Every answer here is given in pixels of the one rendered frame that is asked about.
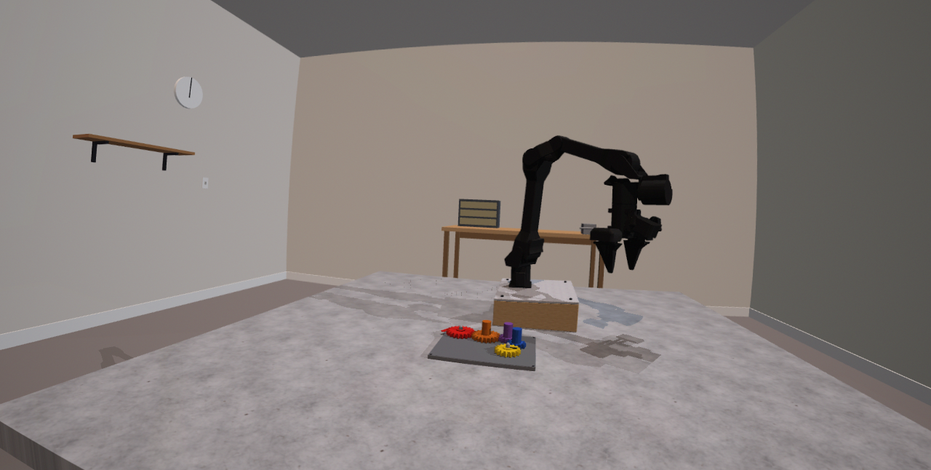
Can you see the orange gear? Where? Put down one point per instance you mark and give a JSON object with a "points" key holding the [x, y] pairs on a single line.
{"points": [[485, 334]]}

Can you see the purple gear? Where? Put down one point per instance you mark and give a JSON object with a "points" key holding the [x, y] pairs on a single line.
{"points": [[507, 334]]}

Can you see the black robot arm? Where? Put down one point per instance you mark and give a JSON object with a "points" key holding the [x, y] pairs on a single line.
{"points": [[536, 165]]}

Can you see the blue gear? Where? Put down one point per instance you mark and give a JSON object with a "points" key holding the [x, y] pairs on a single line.
{"points": [[517, 338]]}

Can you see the yellow gear with black stripe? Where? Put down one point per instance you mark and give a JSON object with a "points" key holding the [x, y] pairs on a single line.
{"points": [[513, 351]]}

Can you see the red gear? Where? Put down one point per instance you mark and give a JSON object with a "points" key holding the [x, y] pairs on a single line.
{"points": [[456, 333]]}

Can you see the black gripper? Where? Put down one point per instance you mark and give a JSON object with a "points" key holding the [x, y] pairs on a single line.
{"points": [[609, 237]]}

